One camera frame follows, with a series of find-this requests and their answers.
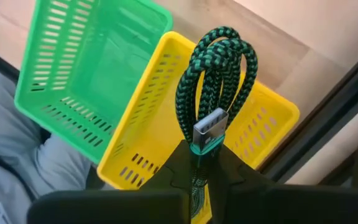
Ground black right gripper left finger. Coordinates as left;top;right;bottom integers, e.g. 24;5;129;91
26;139;195;224

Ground yellow plastic basket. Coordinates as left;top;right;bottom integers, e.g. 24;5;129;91
96;30;301;224

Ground green plastic basket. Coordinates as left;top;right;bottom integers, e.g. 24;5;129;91
13;0;174;165

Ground person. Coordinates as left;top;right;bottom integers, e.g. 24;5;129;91
0;67;105;224

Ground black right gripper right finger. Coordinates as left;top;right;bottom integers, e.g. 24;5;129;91
209;144;358;224

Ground green black braided USB cable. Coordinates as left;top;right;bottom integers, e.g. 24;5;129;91
175;26;259;224

